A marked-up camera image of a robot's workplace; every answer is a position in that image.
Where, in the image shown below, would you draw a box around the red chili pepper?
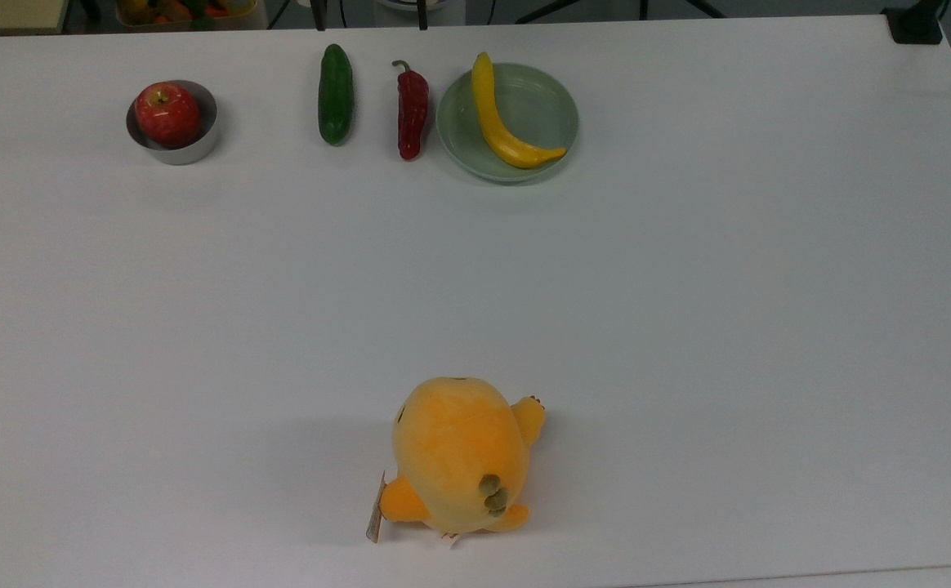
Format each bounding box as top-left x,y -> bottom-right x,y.
391,60 -> 431,162

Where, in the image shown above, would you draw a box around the pale green plastic plate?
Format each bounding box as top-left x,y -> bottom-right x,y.
435,63 -> 580,184

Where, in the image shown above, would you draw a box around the orange plush dinosaur toy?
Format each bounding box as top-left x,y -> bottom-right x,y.
365,376 -> 547,545

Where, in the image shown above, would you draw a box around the yellow banana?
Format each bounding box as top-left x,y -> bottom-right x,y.
471,51 -> 568,170

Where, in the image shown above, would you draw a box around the green cucumber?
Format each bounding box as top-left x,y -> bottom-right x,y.
317,43 -> 355,147

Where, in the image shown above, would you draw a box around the grey metal bowl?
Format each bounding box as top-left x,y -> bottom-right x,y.
125,79 -> 220,167

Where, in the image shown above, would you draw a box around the black tripod legs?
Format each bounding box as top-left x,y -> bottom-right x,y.
516,0 -> 726,24

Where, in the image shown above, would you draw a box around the red apple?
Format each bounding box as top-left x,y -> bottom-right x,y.
134,82 -> 203,149

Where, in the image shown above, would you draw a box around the box of toy fruit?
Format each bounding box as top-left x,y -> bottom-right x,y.
114,0 -> 270,32

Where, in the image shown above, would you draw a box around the black stand base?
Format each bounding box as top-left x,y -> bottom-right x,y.
882,0 -> 946,46

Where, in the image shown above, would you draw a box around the tan wooden board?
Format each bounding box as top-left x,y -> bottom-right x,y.
0,0 -> 65,35

